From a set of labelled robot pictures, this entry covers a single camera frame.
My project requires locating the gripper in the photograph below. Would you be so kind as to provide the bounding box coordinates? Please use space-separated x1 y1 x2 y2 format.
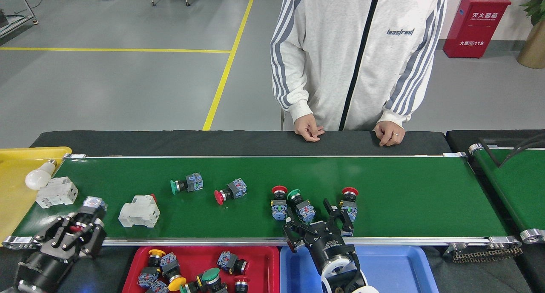
17 214 107 287
283 198 355 271

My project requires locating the white circuit breaker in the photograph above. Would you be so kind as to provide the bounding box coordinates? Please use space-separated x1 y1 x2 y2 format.
118 194 161 228
35 177 79 209

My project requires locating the red plastic tray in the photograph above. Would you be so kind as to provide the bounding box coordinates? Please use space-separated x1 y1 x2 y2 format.
122 246 280 293

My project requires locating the green conveyor belt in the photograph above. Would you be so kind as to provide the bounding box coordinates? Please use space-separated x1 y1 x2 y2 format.
468 143 545 244
2 152 523 250

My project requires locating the blue plastic tray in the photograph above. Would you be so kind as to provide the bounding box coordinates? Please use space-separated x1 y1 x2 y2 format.
280 245 439 293

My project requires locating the yellow plastic tray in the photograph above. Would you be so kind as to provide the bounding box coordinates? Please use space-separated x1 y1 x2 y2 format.
0 146 72 242

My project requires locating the person's right hand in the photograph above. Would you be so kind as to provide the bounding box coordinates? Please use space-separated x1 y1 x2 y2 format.
294 113 325 142

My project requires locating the person's left hand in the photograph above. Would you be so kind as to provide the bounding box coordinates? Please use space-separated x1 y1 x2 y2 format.
373 121 406 147

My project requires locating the white light bulb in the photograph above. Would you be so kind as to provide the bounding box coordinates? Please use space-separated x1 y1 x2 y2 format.
25 159 58 190

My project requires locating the black table cover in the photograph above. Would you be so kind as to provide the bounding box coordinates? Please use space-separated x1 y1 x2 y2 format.
30 130 452 157

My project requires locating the person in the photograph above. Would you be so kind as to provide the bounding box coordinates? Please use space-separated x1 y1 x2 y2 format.
270 0 450 147

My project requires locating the red fire extinguisher box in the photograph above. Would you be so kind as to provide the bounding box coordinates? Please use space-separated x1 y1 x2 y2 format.
443 0 511 58

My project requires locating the potted plant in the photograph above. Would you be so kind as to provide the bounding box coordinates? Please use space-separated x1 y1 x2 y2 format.
516 0 545 69

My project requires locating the conveyor drive chain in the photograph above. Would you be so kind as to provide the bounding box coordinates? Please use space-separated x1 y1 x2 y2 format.
451 245 523 264

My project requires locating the black guide frame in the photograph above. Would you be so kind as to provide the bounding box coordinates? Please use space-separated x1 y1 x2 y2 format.
479 138 503 167

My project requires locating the black cable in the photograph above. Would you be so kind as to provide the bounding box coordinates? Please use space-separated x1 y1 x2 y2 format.
509 133 545 156

